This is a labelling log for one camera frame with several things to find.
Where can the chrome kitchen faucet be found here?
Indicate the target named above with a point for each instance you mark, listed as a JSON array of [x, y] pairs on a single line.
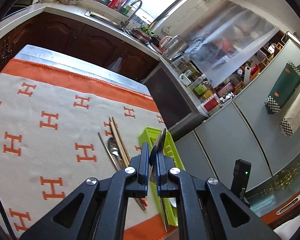
[[132, 8]]

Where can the black sensor device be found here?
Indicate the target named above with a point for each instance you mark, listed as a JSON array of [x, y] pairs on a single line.
[[241, 176]]

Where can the dark wooden chopstick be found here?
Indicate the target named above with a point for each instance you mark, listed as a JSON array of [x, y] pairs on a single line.
[[121, 140]]

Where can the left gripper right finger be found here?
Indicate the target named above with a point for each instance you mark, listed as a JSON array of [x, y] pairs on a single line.
[[206, 209]]

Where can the steel chopstick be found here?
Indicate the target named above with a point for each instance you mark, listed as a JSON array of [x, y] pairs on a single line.
[[110, 155]]

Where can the brown wooden chopstick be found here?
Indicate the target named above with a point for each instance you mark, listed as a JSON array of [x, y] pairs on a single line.
[[116, 142]]

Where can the red white canister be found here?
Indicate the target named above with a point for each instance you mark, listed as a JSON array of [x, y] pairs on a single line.
[[210, 106]]

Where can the red spray bottle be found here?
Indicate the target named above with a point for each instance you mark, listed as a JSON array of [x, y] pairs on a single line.
[[112, 3]]

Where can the lime green utensil tray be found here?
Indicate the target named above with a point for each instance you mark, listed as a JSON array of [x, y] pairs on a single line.
[[150, 135]]

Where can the green hanging towel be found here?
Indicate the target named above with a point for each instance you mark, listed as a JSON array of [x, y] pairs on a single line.
[[283, 89]]

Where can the white hanging towel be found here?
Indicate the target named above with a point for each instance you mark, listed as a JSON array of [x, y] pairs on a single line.
[[291, 121]]

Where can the steel electric kettle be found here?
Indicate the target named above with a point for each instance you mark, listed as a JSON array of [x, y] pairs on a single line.
[[170, 46]]

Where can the steel spoon wooden handle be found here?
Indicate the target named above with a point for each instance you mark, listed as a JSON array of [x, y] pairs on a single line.
[[158, 144]]

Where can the orange white H-pattern cloth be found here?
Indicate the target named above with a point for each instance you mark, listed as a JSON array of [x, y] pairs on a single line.
[[53, 128]]

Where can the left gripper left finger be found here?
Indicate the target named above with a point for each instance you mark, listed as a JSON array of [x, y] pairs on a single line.
[[97, 208]]

